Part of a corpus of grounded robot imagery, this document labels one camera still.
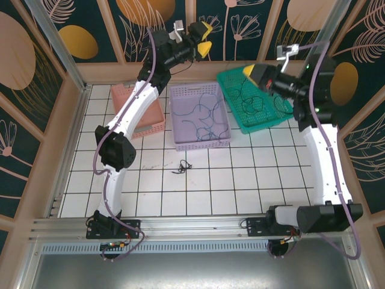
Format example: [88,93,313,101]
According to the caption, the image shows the wall panel with feather outlines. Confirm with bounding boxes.
[342,116,385,215]

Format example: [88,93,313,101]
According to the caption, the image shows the wall panel oval and feather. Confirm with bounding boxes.
[317,0,385,130]

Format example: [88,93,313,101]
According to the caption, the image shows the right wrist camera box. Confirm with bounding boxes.
[276,43,301,72]

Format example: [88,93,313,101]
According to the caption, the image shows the aluminium frame post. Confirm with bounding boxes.
[296,0,366,88]
[23,0,91,93]

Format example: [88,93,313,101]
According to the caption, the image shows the teal perforated plastic basket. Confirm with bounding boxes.
[216,68,295,135]

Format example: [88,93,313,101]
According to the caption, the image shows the steel sheet panel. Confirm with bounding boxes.
[29,252,363,289]

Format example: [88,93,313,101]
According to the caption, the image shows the aluminium frame floor rail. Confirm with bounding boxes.
[45,85,93,218]

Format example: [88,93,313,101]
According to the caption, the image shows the wall panel with yellow oval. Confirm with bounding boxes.
[37,0,126,64]

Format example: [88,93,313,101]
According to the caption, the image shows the perforated grey cable duct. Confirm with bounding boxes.
[40,242,273,256]

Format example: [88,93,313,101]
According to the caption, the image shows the wall panel with flower outline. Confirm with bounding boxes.
[0,92,42,219]

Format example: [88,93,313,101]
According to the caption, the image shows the purple right arm hose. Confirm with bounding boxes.
[266,41,362,260]

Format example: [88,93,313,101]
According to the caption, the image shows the wall panel with pale circle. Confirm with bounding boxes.
[264,0,327,61]

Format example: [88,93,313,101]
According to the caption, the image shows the pink perforated plastic basket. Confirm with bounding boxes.
[111,83,167,140]

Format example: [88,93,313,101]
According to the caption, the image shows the wall panel with pink flowers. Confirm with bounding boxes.
[195,0,273,62]

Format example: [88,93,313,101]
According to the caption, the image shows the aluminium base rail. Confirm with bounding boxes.
[29,216,357,242]

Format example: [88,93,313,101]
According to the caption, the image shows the long black thin cable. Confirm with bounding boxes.
[235,86,295,116]

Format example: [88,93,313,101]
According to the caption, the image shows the light blue thin cable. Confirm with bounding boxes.
[172,92,226,128]

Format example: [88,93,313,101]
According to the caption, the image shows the dark blue thin cable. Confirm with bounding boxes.
[182,118,232,143]

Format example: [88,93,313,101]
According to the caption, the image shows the purple left arm hose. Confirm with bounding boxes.
[92,27,159,263]

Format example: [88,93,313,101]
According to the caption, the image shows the wall panel with pink circle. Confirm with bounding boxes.
[0,0,66,135]

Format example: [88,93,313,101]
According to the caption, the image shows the short black thin cable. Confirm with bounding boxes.
[170,160,194,175]

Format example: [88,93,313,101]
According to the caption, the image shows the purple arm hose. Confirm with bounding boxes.
[92,27,159,263]
[266,41,362,260]

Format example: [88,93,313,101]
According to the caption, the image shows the purple perforated plastic basket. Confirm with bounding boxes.
[168,83,232,151]

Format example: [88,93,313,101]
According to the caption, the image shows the wall panel with leaf outlines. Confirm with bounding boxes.
[107,0,189,63]

